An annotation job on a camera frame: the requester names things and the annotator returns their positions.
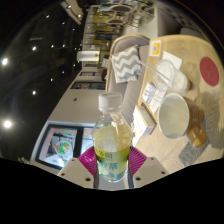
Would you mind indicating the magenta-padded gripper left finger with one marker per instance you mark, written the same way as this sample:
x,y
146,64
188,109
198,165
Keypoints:
x,y
74,171

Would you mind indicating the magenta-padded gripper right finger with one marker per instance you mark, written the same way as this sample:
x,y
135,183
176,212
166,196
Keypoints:
x,y
150,170

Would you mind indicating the clear green-labelled drink bottle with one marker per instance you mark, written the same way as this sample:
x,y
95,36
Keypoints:
x,y
111,150

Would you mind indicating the white cardboard box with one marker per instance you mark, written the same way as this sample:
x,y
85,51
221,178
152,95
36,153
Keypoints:
x,y
143,121

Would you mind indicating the tan ceramic mug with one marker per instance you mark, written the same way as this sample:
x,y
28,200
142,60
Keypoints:
x,y
193,113

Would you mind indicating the grey curved sofa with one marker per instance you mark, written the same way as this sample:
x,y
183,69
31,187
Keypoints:
x,y
131,93

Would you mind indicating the group of ceiling spotlights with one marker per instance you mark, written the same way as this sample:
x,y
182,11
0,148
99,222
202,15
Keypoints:
x,y
6,124

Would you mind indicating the clear plastic cup with straw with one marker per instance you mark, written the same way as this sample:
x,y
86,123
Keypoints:
x,y
173,75

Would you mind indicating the grey white chevron cushion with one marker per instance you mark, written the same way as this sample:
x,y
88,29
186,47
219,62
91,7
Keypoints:
x,y
126,65

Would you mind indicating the white paper napkin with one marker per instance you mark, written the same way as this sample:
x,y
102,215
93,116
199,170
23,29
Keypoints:
x,y
175,59

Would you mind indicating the flat round red coaster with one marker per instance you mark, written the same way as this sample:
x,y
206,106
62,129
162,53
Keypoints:
x,y
209,71

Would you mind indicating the yellow-edged table sticker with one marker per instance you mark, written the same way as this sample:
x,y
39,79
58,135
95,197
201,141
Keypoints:
x,y
155,48

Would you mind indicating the group of dining chairs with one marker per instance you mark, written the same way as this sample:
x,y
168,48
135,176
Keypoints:
x,y
121,8

